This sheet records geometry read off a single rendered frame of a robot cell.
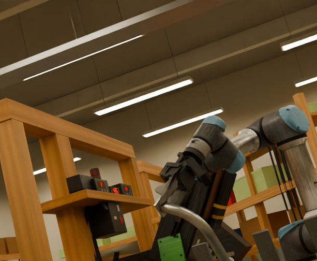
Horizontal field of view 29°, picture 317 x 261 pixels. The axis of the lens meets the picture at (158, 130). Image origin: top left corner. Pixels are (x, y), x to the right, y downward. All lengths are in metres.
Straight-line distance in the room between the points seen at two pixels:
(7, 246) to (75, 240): 6.64
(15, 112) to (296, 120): 1.13
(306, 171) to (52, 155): 1.19
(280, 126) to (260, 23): 7.99
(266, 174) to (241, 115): 6.11
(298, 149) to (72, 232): 1.09
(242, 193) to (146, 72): 4.59
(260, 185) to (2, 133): 3.90
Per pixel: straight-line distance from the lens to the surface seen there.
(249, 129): 2.31
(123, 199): 3.06
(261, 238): 1.66
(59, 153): 2.83
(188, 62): 10.30
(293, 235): 2.33
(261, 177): 6.04
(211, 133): 1.93
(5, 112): 2.54
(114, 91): 10.59
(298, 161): 2.27
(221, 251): 1.83
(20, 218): 2.46
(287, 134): 2.26
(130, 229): 11.84
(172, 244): 2.89
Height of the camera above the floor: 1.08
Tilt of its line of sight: 13 degrees up
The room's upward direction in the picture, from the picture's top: 15 degrees counter-clockwise
